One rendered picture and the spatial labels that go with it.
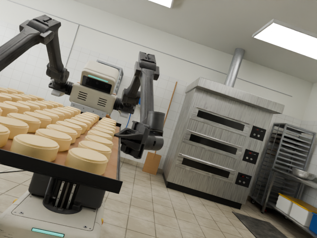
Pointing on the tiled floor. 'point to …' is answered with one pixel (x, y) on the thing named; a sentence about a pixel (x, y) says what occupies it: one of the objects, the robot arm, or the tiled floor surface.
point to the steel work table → (297, 197)
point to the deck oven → (218, 142)
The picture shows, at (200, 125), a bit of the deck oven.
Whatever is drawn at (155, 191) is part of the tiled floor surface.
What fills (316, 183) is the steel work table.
